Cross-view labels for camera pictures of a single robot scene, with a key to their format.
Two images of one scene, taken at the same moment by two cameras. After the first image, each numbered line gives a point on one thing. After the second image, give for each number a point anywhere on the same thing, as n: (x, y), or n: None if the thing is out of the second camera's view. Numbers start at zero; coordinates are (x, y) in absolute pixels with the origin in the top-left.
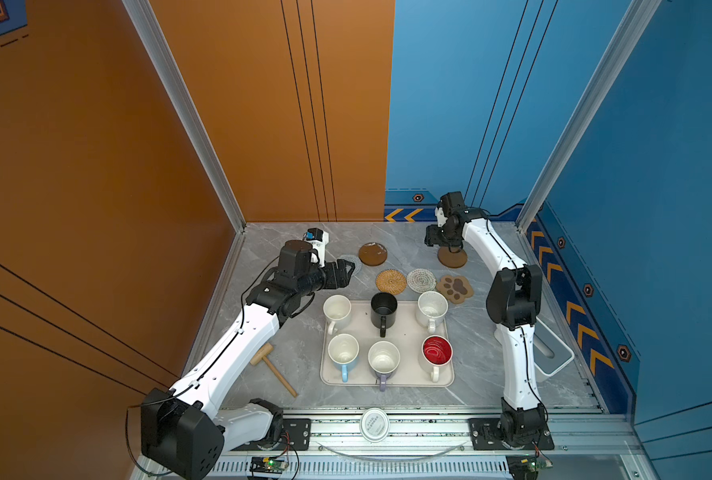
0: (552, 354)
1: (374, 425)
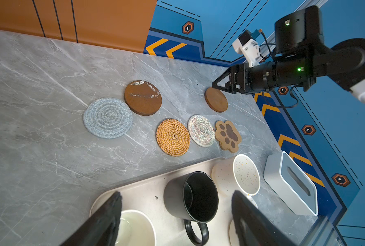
0: (290, 184)
1: None
